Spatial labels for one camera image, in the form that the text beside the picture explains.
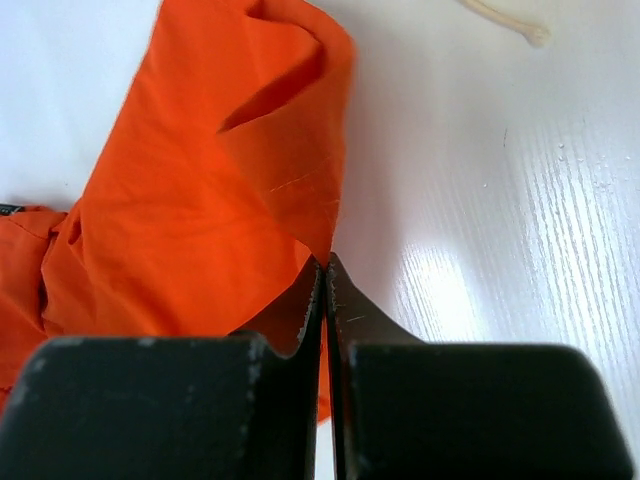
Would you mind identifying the orange shorts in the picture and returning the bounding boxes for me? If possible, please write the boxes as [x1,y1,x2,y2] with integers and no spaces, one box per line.
[1,1,354,398]

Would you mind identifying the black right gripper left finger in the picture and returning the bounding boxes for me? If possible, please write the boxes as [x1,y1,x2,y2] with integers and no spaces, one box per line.
[1,260,323,479]

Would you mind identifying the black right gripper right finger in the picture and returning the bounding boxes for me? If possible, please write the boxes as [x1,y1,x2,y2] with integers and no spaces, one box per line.
[326,257,634,479]

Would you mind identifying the white drawstring cord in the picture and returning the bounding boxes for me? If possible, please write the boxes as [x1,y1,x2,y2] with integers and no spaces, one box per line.
[457,0,552,49]

